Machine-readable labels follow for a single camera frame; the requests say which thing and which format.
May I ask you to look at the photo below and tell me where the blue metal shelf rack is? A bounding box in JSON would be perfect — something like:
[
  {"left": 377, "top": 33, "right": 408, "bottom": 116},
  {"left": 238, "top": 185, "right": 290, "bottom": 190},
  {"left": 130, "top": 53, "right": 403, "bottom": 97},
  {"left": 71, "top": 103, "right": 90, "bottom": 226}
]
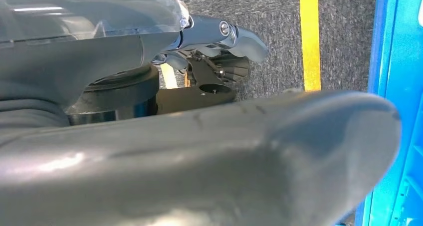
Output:
[{"left": 355, "top": 0, "right": 423, "bottom": 226}]

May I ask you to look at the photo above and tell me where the black robot foot plate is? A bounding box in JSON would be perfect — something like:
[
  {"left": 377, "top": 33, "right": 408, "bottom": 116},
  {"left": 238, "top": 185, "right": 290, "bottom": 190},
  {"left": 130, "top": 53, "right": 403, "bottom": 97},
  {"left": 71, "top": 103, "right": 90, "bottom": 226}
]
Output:
[{"left": 67, "top": 65, "right": 237, "bottom": 126}]

